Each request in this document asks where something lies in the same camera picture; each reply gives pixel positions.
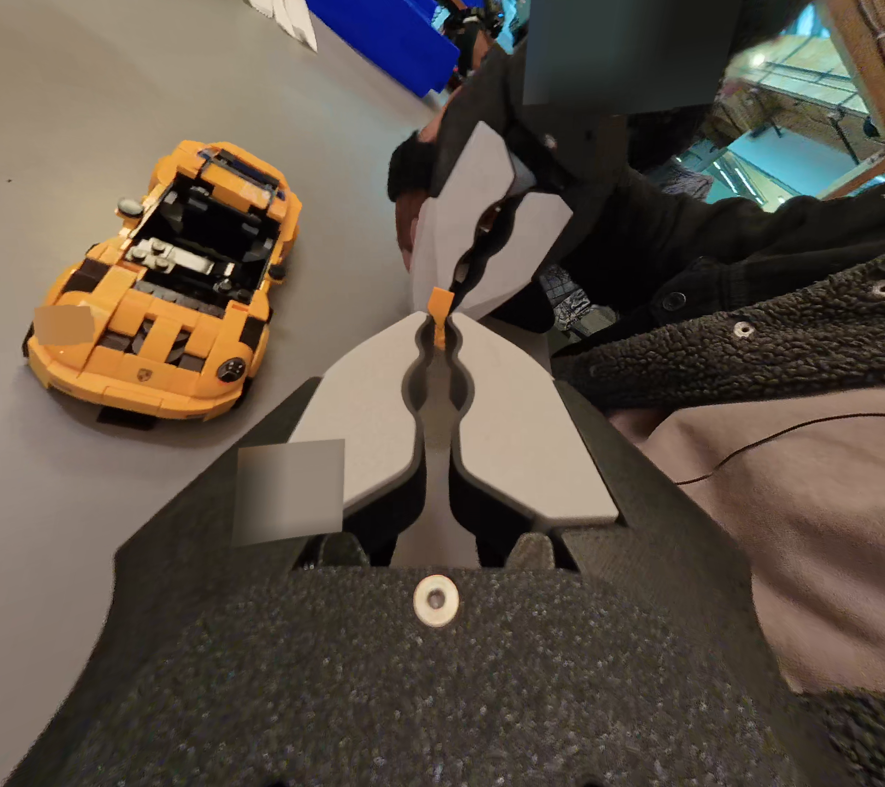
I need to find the black equipment stand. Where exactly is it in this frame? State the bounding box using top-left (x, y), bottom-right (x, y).
top-left (442, 0), bottom-right (516, 90)

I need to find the blue plastic bin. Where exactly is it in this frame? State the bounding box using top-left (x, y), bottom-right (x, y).
top-left (290, 0), bottom-right (462, 99)

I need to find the person's right hand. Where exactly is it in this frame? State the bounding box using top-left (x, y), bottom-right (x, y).
top-left (394, 194), bottom-right (424, 278)

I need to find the thin black earphone cable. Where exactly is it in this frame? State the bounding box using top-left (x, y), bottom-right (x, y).
top-left (674, 412), bottom-right (885, 486)

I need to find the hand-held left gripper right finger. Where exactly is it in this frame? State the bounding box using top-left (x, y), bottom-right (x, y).
top-left (446, 314), bottom-right (620, 531)

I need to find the wooden post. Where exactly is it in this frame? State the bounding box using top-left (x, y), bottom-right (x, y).
top-left (823, 0), bottom-right (885, 135)

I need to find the yellow lego car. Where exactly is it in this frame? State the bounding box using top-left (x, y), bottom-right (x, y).
top-left (21, 139), bottom-right (304, 432)

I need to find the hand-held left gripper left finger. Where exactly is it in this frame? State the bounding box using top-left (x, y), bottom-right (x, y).
top-left (287, 311), bottom-right (435, 518)

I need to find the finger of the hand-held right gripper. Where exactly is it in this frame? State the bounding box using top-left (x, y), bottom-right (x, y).
top-left (411, 121), bottom-right (519, 314)
top-left (453, 189), bottom-right (575, 322)

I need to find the beige sweatshirt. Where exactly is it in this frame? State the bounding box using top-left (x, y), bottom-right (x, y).
top-left (608, 386), bottom-right (885, 697)

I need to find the person's right forearm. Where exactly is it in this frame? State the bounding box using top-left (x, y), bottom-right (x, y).
top-left (553, 168), bottom-right (885, 318)

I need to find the grey patterned cloth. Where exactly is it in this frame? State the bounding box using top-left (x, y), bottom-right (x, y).
top-left (539, 262), bottom-right (616, 340)

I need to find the orange lego bracket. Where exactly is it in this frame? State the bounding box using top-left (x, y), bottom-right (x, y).
top-left (427, 286), bottom-right (456, 350)

